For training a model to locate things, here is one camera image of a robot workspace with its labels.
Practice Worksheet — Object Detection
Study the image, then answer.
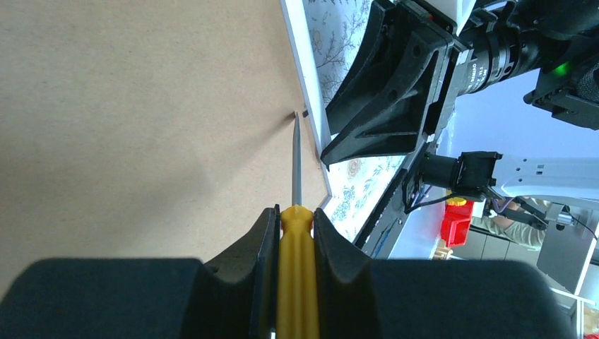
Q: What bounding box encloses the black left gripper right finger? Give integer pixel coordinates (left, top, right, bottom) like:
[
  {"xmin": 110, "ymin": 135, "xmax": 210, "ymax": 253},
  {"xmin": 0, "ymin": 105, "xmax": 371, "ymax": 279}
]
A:
[{"xmin": 314, "ymin": 209, "xmax": 576, "ymax": 338}]

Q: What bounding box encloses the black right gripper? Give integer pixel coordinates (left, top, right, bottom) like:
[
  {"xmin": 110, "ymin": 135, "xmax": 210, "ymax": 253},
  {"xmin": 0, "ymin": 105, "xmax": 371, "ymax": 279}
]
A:
[{"xmin": 321, "ymin": 1, "xmax": 557, "ymax": 165}]

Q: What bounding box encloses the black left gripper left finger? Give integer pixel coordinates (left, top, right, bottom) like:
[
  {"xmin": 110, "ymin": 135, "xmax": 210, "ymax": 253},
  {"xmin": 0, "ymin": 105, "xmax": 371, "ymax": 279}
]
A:
[{"xmin": 1, "ymin": 207, "xmax": 280, "ymax": 338}]

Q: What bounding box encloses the yellow handled screwdriver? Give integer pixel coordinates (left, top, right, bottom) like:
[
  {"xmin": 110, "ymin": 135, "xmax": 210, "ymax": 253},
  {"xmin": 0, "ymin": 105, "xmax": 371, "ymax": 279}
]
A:
[{"xmin": 275, "ymin": 113, "xmax": 321, "ymax": 338}]

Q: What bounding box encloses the white picture frame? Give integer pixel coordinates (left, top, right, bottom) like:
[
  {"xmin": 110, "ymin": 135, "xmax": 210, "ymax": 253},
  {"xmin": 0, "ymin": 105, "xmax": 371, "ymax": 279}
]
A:
[{"xmin": 1, "ymin": 1, "xmax": 306, "ymax": 292}]

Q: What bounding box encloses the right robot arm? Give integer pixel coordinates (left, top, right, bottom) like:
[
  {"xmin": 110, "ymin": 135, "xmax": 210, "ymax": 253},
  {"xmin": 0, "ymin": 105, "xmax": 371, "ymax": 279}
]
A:
[{"xmin": 321, "ymin": 1, "xmax": 598, "ymax": 211}]

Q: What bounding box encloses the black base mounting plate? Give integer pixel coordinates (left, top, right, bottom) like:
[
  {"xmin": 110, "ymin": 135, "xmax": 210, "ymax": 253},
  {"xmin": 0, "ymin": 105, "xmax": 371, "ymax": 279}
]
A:
[{"xmin": 353, "ymin": 143, "xmax": 444, "ymax": 259}]

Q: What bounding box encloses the red plastic bin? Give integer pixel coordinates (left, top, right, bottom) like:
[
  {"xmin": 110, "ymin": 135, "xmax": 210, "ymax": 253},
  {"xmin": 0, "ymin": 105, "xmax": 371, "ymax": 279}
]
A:
[{"xmin": 441, "ymin": 201, "xmax": 474, "ymax": 248}]

